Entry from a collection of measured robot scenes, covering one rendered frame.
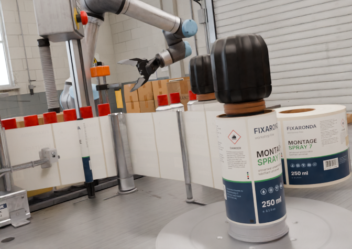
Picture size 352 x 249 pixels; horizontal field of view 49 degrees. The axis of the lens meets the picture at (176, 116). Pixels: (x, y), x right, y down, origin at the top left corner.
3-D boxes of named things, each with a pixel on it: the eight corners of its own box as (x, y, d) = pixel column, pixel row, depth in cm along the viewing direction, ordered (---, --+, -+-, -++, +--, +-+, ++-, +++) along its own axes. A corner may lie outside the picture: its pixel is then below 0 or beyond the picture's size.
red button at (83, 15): (74, 10, 103) (85, 9, 103) (76, 12, 106) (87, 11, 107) (76, 24, 103) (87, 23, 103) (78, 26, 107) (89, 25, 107)
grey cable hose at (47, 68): (51, 114, 107) (39, 38, 105) (46, 114, 110) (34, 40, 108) (63, 112, 109) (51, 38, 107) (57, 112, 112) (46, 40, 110)
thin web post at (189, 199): (189, 203, 76) (178, 110, 75) (183, 202, 78) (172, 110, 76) (197, 201, 78) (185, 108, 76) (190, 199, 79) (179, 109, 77)
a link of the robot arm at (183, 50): (183, 38, 188) (189, 54, 191) (163, 47, 187) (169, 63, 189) (188, 38, 181) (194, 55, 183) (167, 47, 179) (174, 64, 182)
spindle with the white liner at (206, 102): (218, 179, 91) (202, 53, 88) (192, 175, 98) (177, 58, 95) (242, 170, 97) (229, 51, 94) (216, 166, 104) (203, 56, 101)
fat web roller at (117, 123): (124, 195, 87) (112, 114, 86) (113, 193, 91) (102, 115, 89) (140, 190, 90) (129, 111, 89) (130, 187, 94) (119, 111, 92)
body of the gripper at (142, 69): (139, 76, 188) (161, 66, 190) (142, 78, 180) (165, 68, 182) (132, 62, 185) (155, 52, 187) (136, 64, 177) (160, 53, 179)
